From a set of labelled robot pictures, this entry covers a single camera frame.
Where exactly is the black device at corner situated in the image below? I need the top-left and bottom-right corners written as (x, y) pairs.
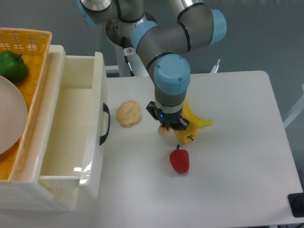
top-left (287, 192), bottom-right (304, 218)

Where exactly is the pale pink plate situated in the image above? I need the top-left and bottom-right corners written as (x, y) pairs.
top-left (0, 76), bottom-right (28, 153)

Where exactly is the yellow banana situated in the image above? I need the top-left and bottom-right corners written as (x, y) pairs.
top-left (182, 98), bottom-right (213, 128)

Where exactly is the white drawer cabinet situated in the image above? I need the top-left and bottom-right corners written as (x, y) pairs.
top-left (0, 45), bottom-right (78, 211)

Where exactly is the orange woven basket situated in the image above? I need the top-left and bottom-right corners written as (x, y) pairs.
top-left (0, 27), bottom-right (52, 183)

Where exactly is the green bell pepper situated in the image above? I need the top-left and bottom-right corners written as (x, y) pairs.
top-left (0, 51), bottom-right (29, 84)

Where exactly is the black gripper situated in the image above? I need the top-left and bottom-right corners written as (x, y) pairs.
top-left (146, 101), bottom-right (190, 131)

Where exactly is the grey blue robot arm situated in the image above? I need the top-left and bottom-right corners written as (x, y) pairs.
top-left (77, 0), bottom-right (227, 131)

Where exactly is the round pale bread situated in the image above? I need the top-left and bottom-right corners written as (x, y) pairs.
top-left (116, 100), bottom-right (142, 127)

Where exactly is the square toasted bread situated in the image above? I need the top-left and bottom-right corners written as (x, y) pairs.
top-left (158, 125), bottom-right (171, 137)

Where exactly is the yellow bell pepper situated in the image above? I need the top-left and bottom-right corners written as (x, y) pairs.
top-left (175, 123), bottom-right (198, 144)

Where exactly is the black drawer handle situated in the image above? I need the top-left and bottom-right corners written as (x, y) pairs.
top-left (99, 103), bottom-right (111, 145)

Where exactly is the white table frame bracket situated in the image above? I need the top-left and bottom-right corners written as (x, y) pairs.
top-left (210, 58), bottom-right (220, 74)

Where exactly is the white plastic drawer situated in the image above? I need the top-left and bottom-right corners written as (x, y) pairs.
top-left (39, 52), bottom-right (107, 199)

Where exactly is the red bell pepper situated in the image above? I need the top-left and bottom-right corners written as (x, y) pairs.
top-left (169, 144), bottom-right (190, 173)

